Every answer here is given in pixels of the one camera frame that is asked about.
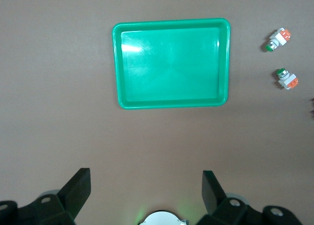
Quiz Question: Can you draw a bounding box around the brown table mat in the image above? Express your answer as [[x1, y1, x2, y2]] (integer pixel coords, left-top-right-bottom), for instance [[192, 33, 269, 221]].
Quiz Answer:
[[0, 0, 314, 225]]

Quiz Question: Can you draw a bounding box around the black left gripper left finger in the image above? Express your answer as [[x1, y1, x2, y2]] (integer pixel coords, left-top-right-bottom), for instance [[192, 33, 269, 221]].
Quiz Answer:
[[0, 168, 92, 225]]

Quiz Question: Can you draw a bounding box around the green push button white body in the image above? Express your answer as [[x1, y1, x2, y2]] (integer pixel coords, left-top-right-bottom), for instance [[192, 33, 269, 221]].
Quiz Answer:
[[274, 67, 299, 90]]

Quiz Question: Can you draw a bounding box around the green plastic tray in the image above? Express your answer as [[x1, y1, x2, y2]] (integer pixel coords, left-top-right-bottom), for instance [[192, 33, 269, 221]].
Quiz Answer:
[[112, 18, 232, 110]]

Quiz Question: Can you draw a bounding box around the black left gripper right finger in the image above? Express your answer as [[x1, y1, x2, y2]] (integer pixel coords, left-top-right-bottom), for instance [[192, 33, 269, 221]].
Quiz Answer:
[[196, 170, 304, 225]]

